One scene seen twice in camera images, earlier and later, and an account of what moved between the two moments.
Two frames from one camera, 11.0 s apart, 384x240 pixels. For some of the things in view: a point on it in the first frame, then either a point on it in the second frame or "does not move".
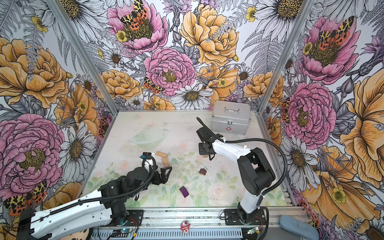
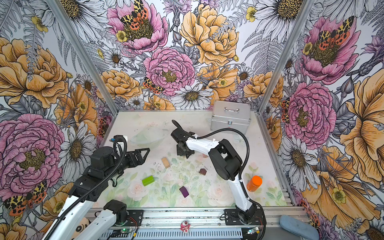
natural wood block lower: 165,162 does not move
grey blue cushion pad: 299,227 does not move
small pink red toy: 185,227 does not move
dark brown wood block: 202,171 does not move
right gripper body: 203,150 → 186,151
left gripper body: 156,180 → 129,161
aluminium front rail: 195,223 does not move
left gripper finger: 164,179 → 141,161
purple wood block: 184,191 does not move
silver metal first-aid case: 231,117 does not move
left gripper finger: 163,171 → 139,151
